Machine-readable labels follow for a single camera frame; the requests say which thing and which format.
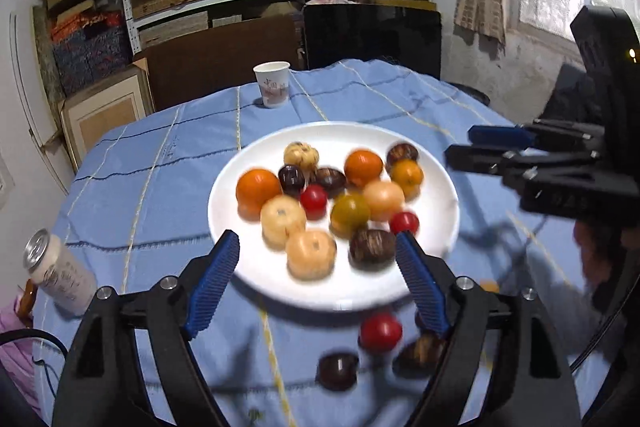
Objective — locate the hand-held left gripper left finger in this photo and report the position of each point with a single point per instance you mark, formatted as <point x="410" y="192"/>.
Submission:
<point x="212" y="287"/>

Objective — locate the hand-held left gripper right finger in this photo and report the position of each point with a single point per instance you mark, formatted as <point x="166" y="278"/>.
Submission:
<point x="422" y="287"/>

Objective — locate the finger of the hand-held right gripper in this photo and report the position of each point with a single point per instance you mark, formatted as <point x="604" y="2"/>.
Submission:
<point x="500" y="135"/>
<point x="475" y="159"/>

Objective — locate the white round plate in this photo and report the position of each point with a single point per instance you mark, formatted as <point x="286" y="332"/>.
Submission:
<point x="240" y="257"/>

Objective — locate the red tomato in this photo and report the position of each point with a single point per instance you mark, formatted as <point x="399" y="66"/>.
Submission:
<point x="380" y="332"/>
<point x="404" y="223"/>
<point x="314" y="201"/>

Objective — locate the dark avocado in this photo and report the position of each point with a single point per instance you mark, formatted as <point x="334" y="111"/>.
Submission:
<point x="371" y="248"/>
<point x="330" y="182"/>

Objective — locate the orange tomato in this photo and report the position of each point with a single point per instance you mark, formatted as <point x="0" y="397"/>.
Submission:
<point x="489" y="287"/>

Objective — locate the dark round fruit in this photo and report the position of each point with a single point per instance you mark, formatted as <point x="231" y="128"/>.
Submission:
<point x="415" y="354"/>
<point x="338" y="372"/>
<point x="402" y="154"/>

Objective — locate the brownish yellow fruit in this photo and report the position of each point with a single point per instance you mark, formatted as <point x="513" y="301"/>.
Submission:
<point x="407" y="179"/>

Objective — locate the yellow tomato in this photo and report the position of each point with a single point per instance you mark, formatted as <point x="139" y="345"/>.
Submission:
<point x="350" y="214"/>

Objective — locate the pale yellow melon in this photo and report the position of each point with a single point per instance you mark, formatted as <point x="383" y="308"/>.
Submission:
<point x="311" y="253"/>

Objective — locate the large orange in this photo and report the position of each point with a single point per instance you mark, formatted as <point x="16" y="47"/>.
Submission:
<point x="257" y="193"/>

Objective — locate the person's right hand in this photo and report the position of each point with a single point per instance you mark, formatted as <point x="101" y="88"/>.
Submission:
<point x="597" y="252"/>

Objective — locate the black round stool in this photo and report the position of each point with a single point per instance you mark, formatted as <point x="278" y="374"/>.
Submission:
<point x="472" y="93"/>

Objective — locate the pale orange persimmon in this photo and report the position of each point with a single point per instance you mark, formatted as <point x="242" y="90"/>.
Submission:
<point x="384" y="201"/>

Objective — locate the blue striped tablecloth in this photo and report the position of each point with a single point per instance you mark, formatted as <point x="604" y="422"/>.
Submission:
<point x="165" y="187"/>

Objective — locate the orange tangerine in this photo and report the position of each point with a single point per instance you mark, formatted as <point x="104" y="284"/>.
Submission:
<point x="363" y="167"/>

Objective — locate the dark purple passion fruit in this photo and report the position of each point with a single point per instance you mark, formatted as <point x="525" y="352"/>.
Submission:
<point x="291" y="179"/>

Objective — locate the white drink can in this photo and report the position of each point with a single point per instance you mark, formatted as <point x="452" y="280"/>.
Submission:
<point x="60" y="272"/>

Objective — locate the small pale striped melon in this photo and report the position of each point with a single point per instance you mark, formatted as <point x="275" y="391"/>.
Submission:
<point x="301" y="155"/>

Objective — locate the black flat panel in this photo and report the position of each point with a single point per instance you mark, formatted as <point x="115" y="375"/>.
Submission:
<point x="372" y="37"/>

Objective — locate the pink cloth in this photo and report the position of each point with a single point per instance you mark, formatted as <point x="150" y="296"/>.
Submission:
<point x="17" y="357"/>

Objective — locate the white paper cup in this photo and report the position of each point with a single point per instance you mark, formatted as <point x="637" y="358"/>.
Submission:
<point x="272" y="84"/>

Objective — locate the brown wooden board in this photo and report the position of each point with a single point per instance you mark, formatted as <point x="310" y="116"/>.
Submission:
<point x="210" y="62"/>

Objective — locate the pile of blue red boxes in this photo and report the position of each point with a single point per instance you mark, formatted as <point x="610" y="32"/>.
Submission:
<point x="85" y="22"/>

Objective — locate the wooden picture frame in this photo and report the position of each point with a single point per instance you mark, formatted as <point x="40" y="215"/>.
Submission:
<point x="105" y="112"/>

